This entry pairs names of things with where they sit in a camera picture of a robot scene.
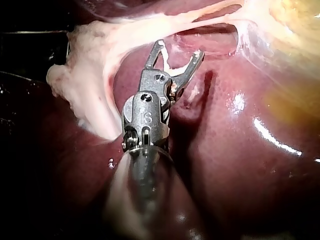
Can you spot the right arm instrument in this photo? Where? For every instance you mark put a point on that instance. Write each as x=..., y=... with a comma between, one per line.
x=146, y=117

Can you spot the right arm instrument jaw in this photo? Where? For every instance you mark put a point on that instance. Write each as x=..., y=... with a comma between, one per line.
x=191, y=68
x=153, y=57

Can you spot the white clip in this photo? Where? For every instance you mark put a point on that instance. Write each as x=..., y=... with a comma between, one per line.
x=166, y=60

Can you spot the dark right arm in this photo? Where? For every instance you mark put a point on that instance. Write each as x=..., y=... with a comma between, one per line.
x=147, y=190

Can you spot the gallbladder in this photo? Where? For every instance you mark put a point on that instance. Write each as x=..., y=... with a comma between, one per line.
x=297, y=30

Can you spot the thin tube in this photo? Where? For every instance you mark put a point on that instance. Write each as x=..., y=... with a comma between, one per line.
x=200, y=11

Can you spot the pale fatty tissue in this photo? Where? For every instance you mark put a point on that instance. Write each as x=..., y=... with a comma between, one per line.
x=82, y=75
x=252, y=47

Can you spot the dark red liver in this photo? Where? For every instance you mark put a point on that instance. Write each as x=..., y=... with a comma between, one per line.
x=237, y=175

